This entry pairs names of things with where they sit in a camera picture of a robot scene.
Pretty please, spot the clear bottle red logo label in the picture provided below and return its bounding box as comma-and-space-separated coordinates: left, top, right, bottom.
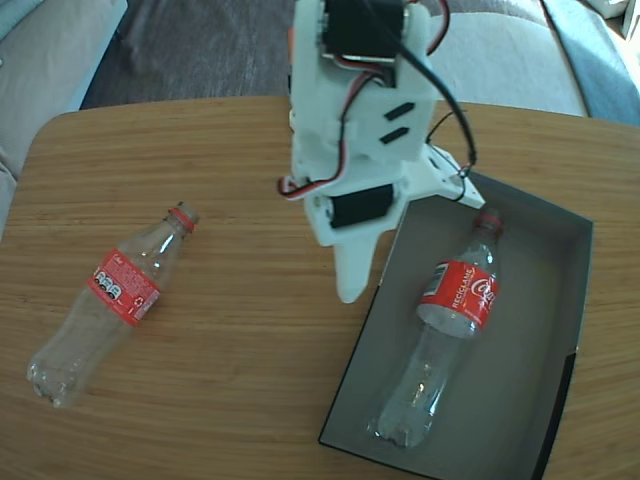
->
367, 207, 504, 449

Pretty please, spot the clear bottle red text label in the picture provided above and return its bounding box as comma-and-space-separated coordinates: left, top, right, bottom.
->
25, 201, 201, 410

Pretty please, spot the grey cardboard box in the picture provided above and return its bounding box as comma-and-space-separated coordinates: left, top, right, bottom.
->
318, 169, 595, 480

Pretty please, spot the orange black table clamp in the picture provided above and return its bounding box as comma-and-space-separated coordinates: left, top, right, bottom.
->
287, 27, 297, 99

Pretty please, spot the pale grey upholstered seat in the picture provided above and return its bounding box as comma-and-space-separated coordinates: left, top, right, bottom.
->
429, 0, 589, 119

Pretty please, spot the dark grey rug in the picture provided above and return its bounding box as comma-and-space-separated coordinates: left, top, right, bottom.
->
79, 0, 301, 112

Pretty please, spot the blue grey blanket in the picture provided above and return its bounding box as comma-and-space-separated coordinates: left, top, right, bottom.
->
542, 0, 640, 126

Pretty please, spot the grey sofa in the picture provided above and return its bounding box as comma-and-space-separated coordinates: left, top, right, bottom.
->
0, 0, 129, 236

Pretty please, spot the teal cushion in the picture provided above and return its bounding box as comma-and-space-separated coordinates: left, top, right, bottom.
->
0, 0, 46, 44

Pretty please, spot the flat white camera mount plate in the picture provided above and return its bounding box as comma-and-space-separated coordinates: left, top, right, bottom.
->
407, 143, 487, 210

